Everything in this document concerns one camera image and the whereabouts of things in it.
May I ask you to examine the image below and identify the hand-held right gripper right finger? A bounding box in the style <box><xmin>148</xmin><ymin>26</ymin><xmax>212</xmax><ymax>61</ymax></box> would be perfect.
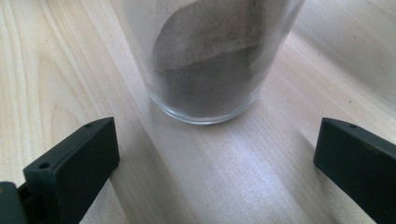
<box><xmin>313</xmin><ymin>117</ymin><xmax>396</xmax><ymax>224</ymax></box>

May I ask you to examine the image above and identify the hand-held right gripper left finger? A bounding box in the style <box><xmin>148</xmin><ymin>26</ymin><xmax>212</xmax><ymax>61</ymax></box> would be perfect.
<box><xmin>22</xmin><ymin>117</ymin><xmax>120</xmax><ymax>224</ymax></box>

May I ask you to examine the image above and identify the frosted glass cup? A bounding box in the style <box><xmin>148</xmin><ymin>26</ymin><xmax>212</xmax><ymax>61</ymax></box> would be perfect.
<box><xmin>110</xmin><ymin>0</ymin><xmax>306</xmax><ymax>126</ymax></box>

